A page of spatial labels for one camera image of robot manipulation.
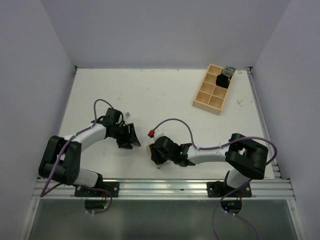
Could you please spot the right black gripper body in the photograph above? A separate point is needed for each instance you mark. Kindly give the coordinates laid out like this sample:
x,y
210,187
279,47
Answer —
x,y
159,162

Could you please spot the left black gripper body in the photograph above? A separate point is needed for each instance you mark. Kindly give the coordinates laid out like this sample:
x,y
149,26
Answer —
x,y
122,134

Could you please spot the beige underwear with navy trim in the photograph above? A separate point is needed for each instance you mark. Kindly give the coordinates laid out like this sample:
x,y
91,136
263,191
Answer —
x,y
154,156

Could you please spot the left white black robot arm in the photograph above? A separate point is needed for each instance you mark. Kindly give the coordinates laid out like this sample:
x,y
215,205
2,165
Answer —
x,y
61,161

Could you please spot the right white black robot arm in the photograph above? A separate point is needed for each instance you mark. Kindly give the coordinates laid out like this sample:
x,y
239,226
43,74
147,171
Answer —
x,y
247,157

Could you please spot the wooden compartment organizer box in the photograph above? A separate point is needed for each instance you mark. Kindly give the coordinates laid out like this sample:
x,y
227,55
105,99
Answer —
x,y
210,97

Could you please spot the rolled black garment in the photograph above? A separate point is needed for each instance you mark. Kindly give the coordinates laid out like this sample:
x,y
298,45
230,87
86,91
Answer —
x,y
222,81

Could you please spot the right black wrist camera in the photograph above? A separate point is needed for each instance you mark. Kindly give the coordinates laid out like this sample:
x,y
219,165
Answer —
x,y
163,144

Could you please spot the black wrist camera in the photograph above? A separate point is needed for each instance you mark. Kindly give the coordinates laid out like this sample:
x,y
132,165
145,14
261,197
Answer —
x,y
114,117
163,144

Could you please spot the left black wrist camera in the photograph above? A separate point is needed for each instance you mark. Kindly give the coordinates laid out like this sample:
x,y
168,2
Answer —
x,y
114,117

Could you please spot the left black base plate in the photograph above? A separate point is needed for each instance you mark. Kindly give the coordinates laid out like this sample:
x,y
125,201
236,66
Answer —
x,y
108,188

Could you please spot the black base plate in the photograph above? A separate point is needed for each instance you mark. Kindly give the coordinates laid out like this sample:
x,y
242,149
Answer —
x,y
218,189
108,188

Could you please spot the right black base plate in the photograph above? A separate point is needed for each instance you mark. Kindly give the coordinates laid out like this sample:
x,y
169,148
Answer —
x,y
218,189

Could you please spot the aluminium right side rail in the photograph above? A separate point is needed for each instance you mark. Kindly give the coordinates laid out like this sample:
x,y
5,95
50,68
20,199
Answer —
x,y
274,163

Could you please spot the aluminium rail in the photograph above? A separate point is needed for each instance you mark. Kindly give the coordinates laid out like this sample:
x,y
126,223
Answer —
x,y
274,163
196,189

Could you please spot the aluminium front rail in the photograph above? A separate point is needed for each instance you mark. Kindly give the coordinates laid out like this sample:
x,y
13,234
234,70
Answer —
x,y
196,189

